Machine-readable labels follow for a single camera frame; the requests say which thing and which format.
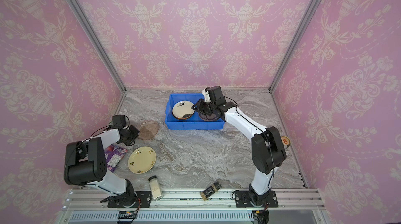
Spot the grey translucent plate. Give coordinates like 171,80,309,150
198,112,220,121

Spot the brown translucent plate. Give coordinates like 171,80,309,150
138,121,160,140

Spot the cream flower plate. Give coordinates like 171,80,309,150
127,146,157,174

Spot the cream plate black patch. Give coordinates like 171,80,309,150
172,100,195,120

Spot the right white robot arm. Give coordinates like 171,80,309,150
192,86,287,206

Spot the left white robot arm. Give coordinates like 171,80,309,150
64,114,140,207

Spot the blue plastic bin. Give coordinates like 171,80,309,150
165,93,225,130

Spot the purple snack bag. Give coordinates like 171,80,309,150
104,144,127,172

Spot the white spice jar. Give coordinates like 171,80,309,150
148,176,163,201

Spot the green drink can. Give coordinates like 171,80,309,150
281,136,291,148

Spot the dark spice jar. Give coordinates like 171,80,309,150
200,181,221,201

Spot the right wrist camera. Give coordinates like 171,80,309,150
202,87,211,103

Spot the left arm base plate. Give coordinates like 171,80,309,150
107,190,153,209

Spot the aluminium frame rail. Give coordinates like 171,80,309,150
56,189,330,224

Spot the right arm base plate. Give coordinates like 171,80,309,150
232,190,279,208

